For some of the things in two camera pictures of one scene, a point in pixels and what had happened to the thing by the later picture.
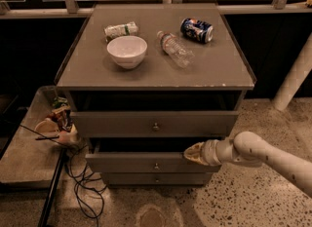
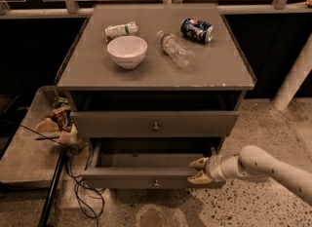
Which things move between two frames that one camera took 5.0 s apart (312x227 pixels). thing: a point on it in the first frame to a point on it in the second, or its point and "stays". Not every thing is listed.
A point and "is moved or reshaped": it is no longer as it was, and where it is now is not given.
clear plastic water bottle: (178, 53) stays
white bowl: (127, 52) stays
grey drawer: (97, 162) is moved or reshaped
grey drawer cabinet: (148, 82) stays
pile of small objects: (58, 125) stays
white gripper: (210, 153) to (214, 169)
